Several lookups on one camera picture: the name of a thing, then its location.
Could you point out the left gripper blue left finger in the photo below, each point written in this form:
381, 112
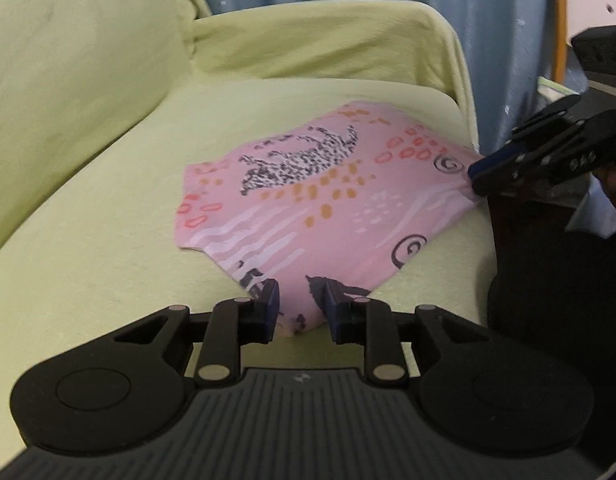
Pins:
265, 312

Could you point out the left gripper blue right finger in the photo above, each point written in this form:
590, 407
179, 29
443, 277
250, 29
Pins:
336, 308

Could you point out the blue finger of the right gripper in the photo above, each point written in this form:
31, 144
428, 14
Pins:
487, 180
506, 155

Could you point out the pink patterned shorts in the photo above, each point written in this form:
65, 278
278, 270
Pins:
349, 198

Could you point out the pastel checked chair cushion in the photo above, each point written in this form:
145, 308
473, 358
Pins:
554, 96

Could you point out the green sofa cover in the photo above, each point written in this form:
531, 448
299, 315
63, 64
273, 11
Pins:
101, 109

